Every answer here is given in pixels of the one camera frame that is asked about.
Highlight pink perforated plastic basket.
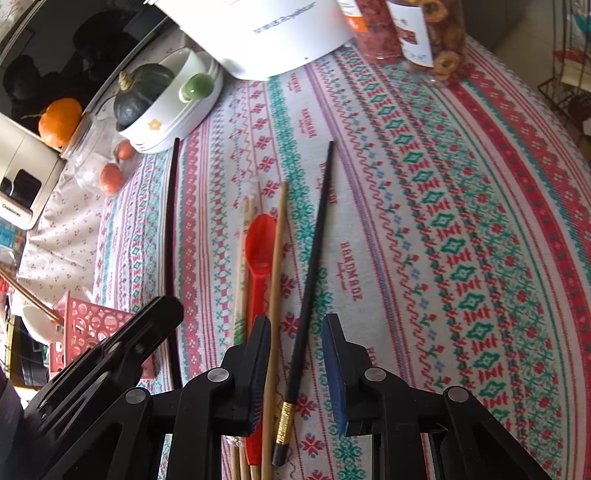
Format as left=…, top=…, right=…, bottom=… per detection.
left=48, top=290, right=160, bottom=380

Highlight white ceramic spoon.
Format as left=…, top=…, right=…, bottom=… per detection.
left=21, top=305, right=63, bottom=344

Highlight green cucumber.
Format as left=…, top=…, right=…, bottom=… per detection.
left=179, top=73, right=215, bottom=102

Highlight clear jar of red dried fruit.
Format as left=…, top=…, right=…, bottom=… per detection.
left=336, top=0, right=407, bottom=65

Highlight white floral cloth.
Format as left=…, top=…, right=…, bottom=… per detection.
left=16, top=152, right=153, bottom=305

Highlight clear glass jar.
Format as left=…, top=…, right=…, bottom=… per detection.
left=60, top=113, right=134, bottom=195

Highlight black wire rack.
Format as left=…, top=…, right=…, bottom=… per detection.
left=538, top=0, right=591, bottom=134

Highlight large orange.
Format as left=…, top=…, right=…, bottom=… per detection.
left=38, top=98, right=83, bottom=148

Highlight disposable bamboo chopsticks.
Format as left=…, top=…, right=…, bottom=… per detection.
left=229, top=195, right=259, bottom=480

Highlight white ceramic casserole dish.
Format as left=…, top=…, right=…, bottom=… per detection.
left=117, top=47, right=225, bottom=154

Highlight clear jar of dried apple rings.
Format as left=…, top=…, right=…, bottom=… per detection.
left=385, top=0, right=467, bottom=86

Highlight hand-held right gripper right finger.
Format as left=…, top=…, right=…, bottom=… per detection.
left=322, top=314, right=552, bottom=480

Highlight black chopstick with gold band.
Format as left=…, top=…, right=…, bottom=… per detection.
left=272, top=140, right=335, bottom=468

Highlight red plastic spoon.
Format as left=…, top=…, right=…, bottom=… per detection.
left=244, top=213, right=278, bottom=468

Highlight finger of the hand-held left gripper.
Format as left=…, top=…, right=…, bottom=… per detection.
left=34, top=296, right=184, bottom=444

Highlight plain black chopstick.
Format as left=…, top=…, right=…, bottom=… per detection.
left=165, top=137, right=184, bottom=391

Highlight white kitchen appliance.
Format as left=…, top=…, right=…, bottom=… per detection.
left=0, top=113, right=65, bottom=230

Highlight dark green pumpkin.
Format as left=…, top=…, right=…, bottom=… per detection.
left=113, top=63, right=176, bottom=132

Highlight light wooden chopstick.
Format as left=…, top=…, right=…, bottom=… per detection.
left=260, top=181, right=290, bottom=480

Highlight red green patterned tablecloth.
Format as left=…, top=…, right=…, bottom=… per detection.
left=90, top=37, right=591, bottom=480

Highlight white rice cooker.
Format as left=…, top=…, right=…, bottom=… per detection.
left=143, top=0, right=365, bottom=81

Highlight dark brown chopstick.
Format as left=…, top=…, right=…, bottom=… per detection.
left=0, top=265, right=63, bottom=323

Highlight dark glass appliance door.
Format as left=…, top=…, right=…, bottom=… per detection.
left=0, top=0, right=183, bottom=134

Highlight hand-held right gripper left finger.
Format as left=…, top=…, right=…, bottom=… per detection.
left=44, top=316, right=271, bottom=480

